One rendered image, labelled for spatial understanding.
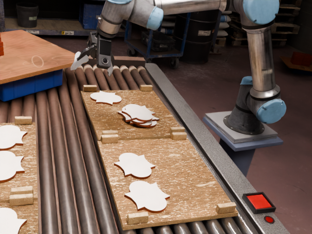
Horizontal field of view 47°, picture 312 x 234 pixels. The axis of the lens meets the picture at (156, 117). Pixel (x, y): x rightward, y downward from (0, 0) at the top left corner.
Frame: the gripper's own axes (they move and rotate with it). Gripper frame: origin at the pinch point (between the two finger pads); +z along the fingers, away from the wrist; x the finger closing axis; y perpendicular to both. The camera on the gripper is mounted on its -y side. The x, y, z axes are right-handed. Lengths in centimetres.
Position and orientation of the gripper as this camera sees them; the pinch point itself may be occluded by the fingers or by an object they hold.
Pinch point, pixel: (90, 74)
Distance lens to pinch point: 138.4
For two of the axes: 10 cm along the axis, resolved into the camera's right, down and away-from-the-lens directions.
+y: -2.4, -7.5, 6.2
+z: -4.1, 6.6, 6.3
